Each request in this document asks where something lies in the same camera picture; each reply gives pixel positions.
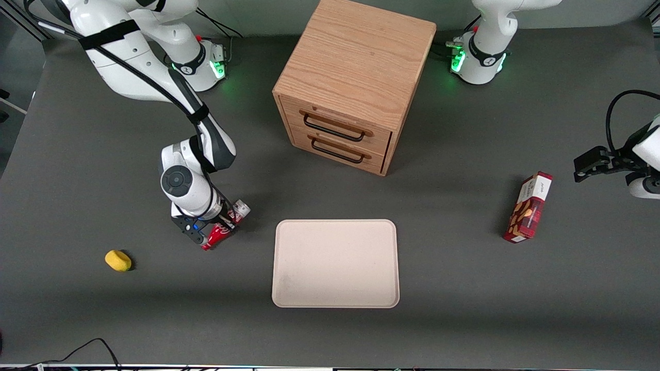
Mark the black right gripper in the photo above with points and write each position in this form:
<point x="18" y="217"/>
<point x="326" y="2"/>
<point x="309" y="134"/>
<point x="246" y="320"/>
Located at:
<point x="220" y="215"/>

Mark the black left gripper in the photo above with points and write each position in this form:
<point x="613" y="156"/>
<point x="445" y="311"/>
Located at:
<point x="614" y="159"/>

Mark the red coke bottle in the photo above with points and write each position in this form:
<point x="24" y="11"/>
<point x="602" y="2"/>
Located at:
<point x="214" y="238"/>

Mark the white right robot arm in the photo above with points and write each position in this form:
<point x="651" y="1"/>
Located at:
<point x="129" y="67"/>

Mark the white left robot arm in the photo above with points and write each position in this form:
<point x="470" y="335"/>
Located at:
<point x="490" y="31"/>

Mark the beige plastic tray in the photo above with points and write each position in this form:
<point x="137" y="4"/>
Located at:
<point x="335" y="263"/>

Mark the red plaid cookie box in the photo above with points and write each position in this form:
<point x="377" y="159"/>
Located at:
<point x="526" y="211"/>

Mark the wooden drawer front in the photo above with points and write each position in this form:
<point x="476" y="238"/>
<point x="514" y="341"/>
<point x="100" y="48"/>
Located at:
<point x="294" y="116"/>
<point x="303" y="142"/>

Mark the yellow lemon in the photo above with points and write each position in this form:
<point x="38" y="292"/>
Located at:
<point x="117" y="260"/>

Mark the wooden drawer cabinet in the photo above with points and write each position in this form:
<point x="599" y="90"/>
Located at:
<point x="356" y="56"/>

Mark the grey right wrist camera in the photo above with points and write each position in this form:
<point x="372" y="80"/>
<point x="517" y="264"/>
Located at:
<point x="188" y="229"/>

